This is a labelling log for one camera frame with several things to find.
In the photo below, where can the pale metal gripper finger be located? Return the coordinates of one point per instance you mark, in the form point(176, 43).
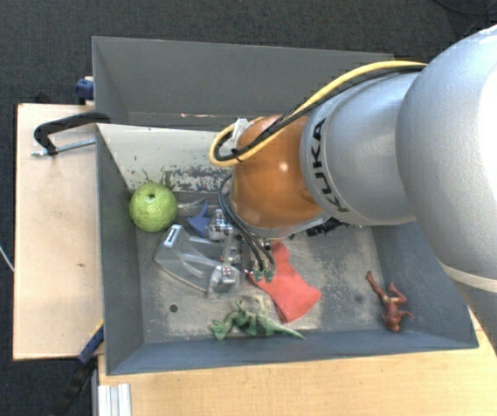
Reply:
point(171, 238)
point(226, 279)

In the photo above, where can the blue curved plastic piece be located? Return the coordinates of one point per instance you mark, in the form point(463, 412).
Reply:
point(197, 223)

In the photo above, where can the green apple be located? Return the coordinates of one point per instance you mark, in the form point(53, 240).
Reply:
point(153, 208)

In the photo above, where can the green toy dinosaur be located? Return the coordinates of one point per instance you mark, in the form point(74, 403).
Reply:
point(255, 322)

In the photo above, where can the red cloth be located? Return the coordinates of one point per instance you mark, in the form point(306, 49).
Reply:
point(294, 293)

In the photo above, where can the pale wood board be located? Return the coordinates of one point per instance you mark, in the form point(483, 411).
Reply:
point(53, 232)

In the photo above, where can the grey metal bin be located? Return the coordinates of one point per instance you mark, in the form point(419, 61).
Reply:
point(166, 80)

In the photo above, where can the brown toy animal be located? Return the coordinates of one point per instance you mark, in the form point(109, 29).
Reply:
point(391, 306)

